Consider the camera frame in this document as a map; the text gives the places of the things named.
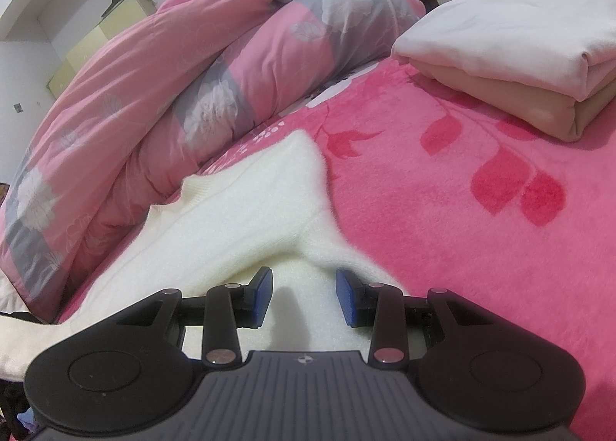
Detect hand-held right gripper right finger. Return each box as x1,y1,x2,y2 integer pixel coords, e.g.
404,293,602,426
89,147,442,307
335,268,496,368

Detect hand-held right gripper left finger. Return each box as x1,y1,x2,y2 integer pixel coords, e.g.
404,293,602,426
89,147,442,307
115,265,275,369

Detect white fluffy sweater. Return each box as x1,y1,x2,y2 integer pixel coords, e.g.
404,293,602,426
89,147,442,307
0,130,427,377

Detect pink floral bed blanket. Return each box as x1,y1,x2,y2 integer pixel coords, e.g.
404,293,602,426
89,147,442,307
58,55,616,441

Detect pink grey floral quilt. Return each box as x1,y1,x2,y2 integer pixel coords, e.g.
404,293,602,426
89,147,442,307
0,0,427,322

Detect yellow-green wardrobe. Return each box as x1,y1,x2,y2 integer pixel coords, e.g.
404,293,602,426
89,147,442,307
46,0,157,98

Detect folded white cloth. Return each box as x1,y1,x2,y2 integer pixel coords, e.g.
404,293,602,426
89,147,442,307
391,0,616,103

